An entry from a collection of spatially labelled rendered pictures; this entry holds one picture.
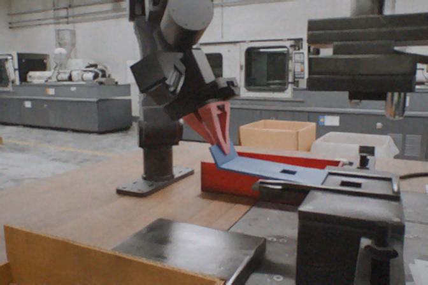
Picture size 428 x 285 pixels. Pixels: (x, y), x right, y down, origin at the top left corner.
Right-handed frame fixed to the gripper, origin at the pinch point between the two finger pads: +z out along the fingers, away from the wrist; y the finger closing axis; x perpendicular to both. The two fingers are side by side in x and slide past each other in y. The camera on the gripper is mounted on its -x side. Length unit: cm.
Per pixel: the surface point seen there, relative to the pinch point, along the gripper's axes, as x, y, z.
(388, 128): 443, -2, 65
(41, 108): 479, -614, -220
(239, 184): 12.2, -6.1, 7.3
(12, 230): -24.8, -13.0, -1.2
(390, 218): -10.4, 19.0, 12.0
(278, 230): 0.8, 2.5, 13.8
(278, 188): -5.1, 7.5, 6.9
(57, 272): -24.8, -8.9, 4.2
